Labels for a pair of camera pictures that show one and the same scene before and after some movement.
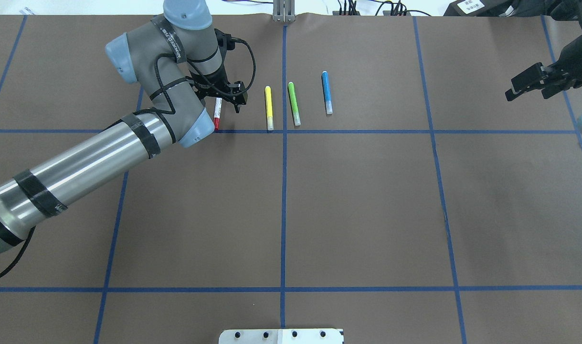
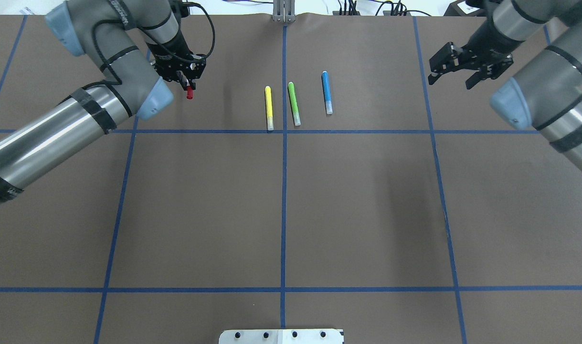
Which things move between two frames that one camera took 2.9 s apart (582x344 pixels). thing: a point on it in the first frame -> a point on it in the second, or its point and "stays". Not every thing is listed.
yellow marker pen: [269, 108] stays
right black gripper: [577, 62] -> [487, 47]
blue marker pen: [327, 91] stays
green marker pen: [294, 104] stays
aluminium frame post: [284, 11] stays
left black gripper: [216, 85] -> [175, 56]
